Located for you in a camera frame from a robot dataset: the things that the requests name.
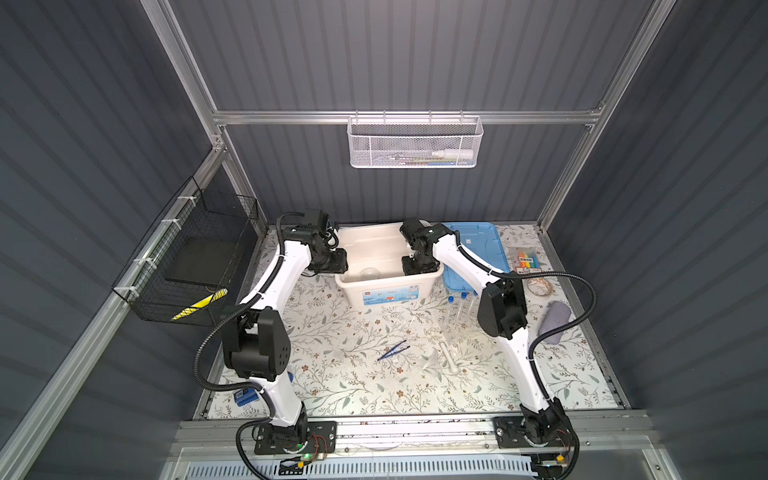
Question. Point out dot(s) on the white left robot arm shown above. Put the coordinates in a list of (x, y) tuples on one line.
[(256, 344)]

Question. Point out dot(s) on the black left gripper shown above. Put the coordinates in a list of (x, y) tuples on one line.
[(339, 263)]

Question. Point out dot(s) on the blue plastic box lid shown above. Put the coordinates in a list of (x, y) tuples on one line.
[(483, 239)]

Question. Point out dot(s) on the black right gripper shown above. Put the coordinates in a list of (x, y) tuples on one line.
[(407, 270)]

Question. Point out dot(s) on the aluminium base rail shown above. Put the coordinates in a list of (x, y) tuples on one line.
[(427, 434)]

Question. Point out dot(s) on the white wire mesh basket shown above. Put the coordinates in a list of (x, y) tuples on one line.
[(406, 141)]

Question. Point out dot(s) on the colourful pH paper pack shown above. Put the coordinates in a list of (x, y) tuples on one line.
[(526, 261)]

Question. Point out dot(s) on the black wire wall basket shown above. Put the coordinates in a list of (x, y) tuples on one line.
[(196, 262)]

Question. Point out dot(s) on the white plastic storage box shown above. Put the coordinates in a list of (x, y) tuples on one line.
[(380, 246)]

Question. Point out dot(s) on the white ceramic mortar bowl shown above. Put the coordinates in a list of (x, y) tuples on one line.
[(370, 273)]

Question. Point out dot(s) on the white ceramic pestle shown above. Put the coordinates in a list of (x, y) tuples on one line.
[(448, 353)]

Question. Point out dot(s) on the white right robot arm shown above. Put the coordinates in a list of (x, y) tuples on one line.
[(502, 315)]

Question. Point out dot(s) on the clear test tube rack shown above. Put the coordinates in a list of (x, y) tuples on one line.
[(465, 336)]

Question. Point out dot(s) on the blue object at table edge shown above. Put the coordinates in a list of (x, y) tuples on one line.
[(246, 396)]

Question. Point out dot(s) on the grey oval stone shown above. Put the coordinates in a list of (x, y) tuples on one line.
[(557, 314)]

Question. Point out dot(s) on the blue capped test tube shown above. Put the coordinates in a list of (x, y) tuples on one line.
[(450, 311), (462, 307)]

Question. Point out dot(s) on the white bottle in basket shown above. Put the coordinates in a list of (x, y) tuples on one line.
[(453, 155)]

